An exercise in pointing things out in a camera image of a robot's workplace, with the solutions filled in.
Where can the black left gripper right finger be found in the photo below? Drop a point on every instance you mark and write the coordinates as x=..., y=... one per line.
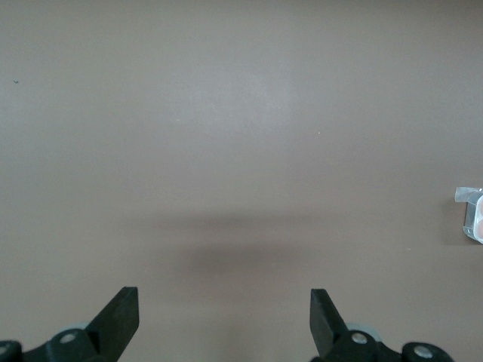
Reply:
x=324, y=324

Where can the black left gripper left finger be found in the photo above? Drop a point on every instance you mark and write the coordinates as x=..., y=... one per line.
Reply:
x=117, y=324

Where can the clear plastic egg box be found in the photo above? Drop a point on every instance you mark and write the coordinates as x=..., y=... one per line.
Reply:
x=479, y=211

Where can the clear tape strip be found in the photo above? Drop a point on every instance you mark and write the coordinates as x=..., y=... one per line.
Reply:
x=462, y=194

